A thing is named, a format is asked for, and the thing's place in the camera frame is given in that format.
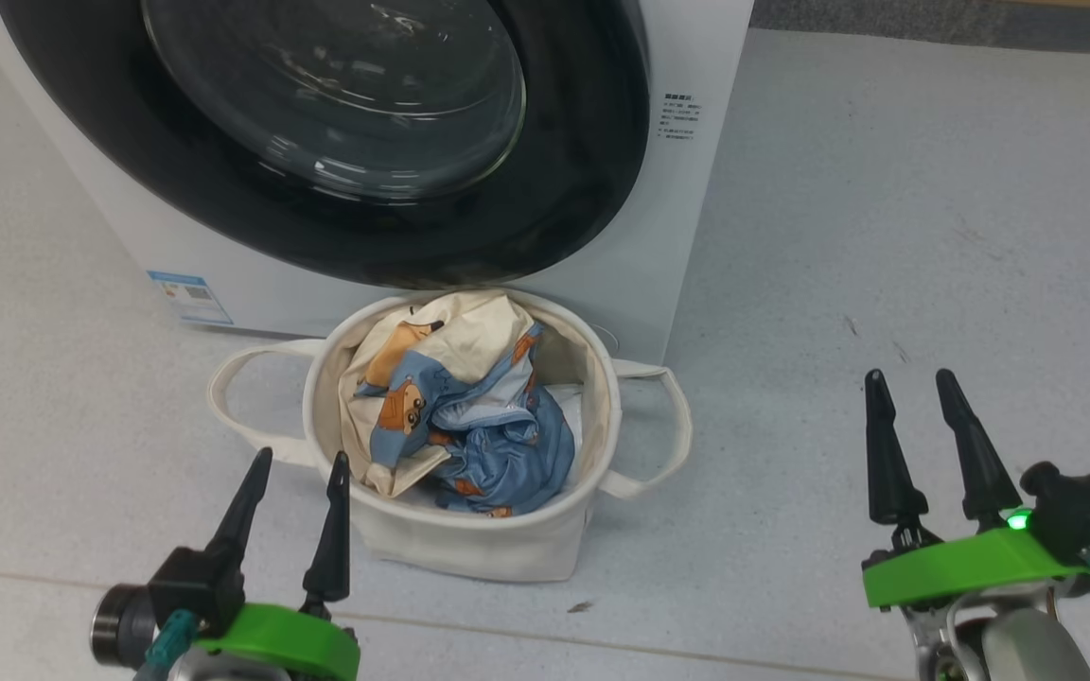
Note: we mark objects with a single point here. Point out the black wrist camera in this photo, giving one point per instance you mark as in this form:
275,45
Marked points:
195,586
1080,511

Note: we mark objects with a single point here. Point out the teal left camera plug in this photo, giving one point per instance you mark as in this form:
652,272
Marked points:
167,643

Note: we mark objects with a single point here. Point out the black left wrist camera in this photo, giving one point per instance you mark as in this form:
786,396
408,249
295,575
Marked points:
195,586

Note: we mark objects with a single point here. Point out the white front-load washing machine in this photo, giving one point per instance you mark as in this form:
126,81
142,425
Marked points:
687,236

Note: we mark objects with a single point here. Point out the cream fabric laundry basket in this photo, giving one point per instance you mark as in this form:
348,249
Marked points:
469,549

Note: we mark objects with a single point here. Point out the blue energy label sticker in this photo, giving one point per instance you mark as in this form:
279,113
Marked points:
190,298

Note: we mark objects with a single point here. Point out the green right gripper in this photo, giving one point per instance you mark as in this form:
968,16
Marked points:
961,567

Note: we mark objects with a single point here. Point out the white folded cloth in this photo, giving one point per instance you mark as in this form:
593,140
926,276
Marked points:
571,421

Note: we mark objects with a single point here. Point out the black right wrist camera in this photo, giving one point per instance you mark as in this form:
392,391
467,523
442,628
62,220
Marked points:
1080,511

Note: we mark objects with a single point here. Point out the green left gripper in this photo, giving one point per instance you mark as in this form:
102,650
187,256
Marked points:
299,638

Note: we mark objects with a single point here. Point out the black round washer door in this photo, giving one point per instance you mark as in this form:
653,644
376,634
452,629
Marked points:
564,189

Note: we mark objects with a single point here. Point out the blue cream cartoon garment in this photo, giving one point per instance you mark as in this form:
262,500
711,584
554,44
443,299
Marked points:
488,445

